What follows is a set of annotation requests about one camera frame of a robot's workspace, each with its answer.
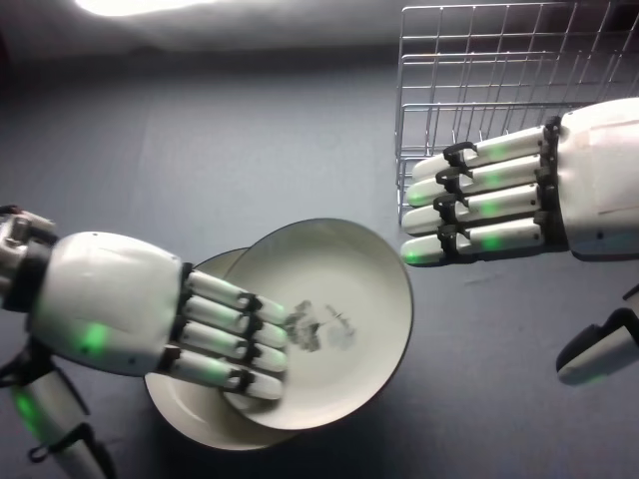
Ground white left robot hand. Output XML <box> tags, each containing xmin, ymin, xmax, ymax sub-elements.
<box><xmin>9</xmin><ymin>230</ymin><xmax>291</xmax><ymax>479</ymax></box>

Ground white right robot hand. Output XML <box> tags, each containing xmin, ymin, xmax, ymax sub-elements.
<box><xmin>398</xmin><ymin>97</ymin><xmax>639</xmax><ymax>388</ymax></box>

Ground white plate with grey print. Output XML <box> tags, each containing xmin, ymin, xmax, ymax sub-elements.
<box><xmin>143</xmin><ymin>246</ymin><xmax>306</xmax><ymax>453</ymax></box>
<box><xmin>219</xmin><ymin>218</ymin><xmax>416</xmax><ymax>430</ymax></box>

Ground metal wire plate rack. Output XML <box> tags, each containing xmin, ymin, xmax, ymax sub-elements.
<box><xmin>396</xmin><ymin>2</ymin><xmax>639</xmax><ymax>226</ymax></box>

